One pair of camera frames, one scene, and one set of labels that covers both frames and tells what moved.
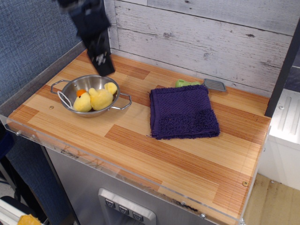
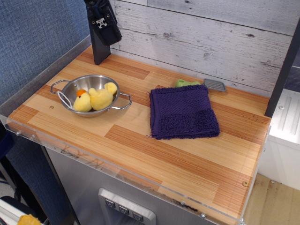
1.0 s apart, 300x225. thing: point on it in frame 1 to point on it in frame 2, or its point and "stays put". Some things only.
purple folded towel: (181, 112) stays put
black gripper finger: (99, 50) to (103, 21)
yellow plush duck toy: (98, 100) stays put
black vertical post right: (283, 75) stays put
